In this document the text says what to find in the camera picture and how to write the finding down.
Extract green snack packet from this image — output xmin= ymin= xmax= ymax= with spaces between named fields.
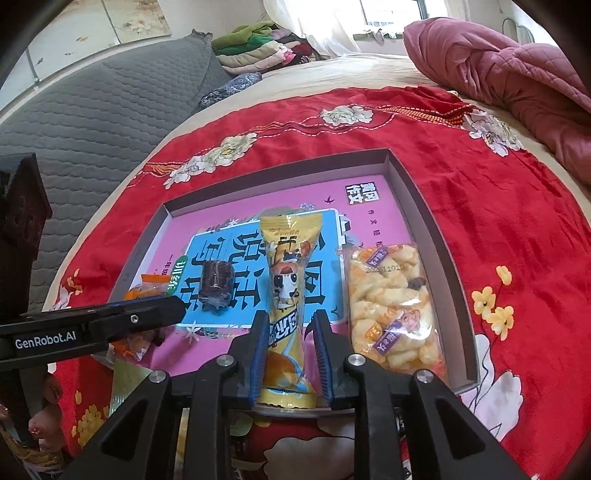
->
xmin=108 ymin=351 xmax=154 ymax=416

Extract pile of folded clothes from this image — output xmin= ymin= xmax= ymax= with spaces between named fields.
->
xmin=212 ymin=21 xmax=331 ymax=75

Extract white curtain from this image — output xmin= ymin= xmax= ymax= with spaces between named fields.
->
xmin=263 ymin=0 xmax=363 ymax=58

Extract yellow snack packet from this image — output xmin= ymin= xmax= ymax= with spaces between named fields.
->
xmin=257 ymin=210 xmax=326 ymax=409

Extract window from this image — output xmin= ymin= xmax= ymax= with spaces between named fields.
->
xmin=360 ymin=0 xmax=432 ymax=28

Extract beige bed sheet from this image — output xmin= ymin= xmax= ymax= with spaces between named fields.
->
xmin=41 ymin=53 xmax=591 ymax=208

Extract pink quilt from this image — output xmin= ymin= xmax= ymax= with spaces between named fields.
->
xmin=404 ymin=17 xmax=591 ymax=185

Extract chocolate roll cake packet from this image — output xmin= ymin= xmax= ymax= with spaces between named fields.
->
xmin=198 ymin=259 xmax=236 ymax=311

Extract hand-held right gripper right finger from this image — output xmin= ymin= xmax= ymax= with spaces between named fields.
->
xmin=310 ymin=309 xmax=532 ymax=480

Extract clothes on windowsill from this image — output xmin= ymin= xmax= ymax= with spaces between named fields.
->
xmin=353 ymin=28 xmax=407 ymax=43

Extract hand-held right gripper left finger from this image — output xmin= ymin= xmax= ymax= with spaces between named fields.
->
xmin=60 ymin=310 xmax=271 ymax=480

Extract cardboard box with pink bottom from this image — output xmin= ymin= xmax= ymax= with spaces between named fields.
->
xmin=121 ymin=148 xmax=478 ymax=418

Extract person's left hand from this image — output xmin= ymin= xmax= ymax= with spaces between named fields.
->
xmin=28 ymin=374 xmax=66 ymax=452

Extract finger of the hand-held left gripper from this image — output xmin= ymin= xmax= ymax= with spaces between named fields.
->
xmin=21 ymin=294 xmax=187 ymax=344

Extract orange snack packet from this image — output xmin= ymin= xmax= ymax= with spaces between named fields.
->
xmin=108 ymin=272 xmax=169 ymax=361

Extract red floral blanket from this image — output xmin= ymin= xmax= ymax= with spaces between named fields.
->
xmin=44 ymin=85 xmax=591 ymax=480

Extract clear puffed snack bag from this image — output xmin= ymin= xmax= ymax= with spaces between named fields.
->
xmin=336 ymin=240 xmax=450 ymax=377

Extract grey quilted headboard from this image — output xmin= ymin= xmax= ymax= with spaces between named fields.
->
xmin=0 ymin=30 xmax=232 ymax=296

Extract dark blue patterned pillow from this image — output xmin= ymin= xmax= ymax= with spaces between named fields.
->
xmin=198 ymin=73 xmax=263 ymax=112

